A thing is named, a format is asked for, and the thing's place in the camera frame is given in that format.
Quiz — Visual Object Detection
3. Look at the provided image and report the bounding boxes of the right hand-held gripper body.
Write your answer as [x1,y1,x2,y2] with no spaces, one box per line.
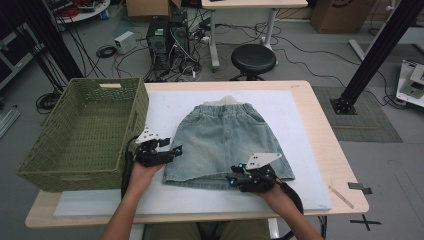
[237,152,283,194]

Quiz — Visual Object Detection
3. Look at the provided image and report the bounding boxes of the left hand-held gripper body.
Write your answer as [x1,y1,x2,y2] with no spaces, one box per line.
[133,125,175,168]

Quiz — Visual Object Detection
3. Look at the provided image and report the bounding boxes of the light blue denim skirt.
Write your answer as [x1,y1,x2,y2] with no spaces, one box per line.
[162,95,296,191]

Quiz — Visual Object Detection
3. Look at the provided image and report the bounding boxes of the green woven basket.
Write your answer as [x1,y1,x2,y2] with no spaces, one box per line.
[16,77,150,194]

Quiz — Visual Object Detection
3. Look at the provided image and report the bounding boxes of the person's left hand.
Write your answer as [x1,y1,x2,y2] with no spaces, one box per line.
[127,161,165,198]

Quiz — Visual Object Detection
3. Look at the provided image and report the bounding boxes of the person's right hand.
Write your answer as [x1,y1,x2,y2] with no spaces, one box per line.
[255,181,292,215]

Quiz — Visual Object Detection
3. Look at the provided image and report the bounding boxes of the white foam mat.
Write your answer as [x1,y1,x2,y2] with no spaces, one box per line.
[53,89,333,218]

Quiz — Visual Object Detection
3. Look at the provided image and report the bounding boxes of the person's khaki trousers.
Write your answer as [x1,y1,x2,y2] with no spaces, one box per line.
[144,219,271,240]

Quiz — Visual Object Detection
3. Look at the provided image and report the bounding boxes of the thin wooden stick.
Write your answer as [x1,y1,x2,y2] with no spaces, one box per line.
[328,185,355,210]

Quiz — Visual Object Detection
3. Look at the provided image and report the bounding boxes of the black computer tower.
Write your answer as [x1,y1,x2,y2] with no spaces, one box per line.
[145,15,171,73]

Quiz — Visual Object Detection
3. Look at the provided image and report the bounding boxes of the black tape strip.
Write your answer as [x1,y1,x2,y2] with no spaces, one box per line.
[347,181,373,196]

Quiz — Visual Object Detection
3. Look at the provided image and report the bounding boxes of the small white box device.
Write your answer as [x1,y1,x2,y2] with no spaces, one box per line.
[113,30,138,55]

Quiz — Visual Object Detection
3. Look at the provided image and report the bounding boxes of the black round stool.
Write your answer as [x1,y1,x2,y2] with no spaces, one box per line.
[230,43,278,82]

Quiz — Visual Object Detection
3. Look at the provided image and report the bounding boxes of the grey floor mat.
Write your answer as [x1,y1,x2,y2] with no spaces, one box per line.
[312,85,404,144]

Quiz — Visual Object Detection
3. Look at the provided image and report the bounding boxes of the open cardboard box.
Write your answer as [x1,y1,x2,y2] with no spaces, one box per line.
[125,0,183,18]

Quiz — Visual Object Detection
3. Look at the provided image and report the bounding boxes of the black metal beam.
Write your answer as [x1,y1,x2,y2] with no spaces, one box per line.
[329,0,424,116]
[19,0,84,81]

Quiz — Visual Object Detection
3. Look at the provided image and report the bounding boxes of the round white table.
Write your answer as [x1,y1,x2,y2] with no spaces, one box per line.
[46,0,112,25]

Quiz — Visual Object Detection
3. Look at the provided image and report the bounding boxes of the grey metal rack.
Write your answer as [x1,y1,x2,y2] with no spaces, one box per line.
[0,23,44,91]

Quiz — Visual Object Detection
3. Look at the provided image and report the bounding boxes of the white desk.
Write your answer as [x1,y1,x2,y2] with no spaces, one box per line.
[200,0,309,73]

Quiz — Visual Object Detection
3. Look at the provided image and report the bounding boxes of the white machine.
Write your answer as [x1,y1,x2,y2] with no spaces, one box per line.
[395,59,424,108]

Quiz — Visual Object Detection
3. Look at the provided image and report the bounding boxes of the large cardboard box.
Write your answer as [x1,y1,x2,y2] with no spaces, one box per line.
[310,0,378,34]

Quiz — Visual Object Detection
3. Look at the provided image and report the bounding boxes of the tangle of black cables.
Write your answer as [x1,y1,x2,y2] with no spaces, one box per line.
[113,6,214,83]

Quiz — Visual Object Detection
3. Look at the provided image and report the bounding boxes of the small black cable coil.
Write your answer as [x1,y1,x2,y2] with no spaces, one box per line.
[95,44,118,59]

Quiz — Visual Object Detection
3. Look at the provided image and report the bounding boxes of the large black cable coil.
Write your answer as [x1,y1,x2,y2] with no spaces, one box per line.
[35,91,64,115]

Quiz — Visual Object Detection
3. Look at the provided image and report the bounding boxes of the metal rail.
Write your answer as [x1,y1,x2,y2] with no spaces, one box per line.
[0,105,21,139]

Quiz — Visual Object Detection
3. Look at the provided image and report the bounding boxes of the white desk frame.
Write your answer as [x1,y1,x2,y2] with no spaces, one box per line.
[348,25,424,62]

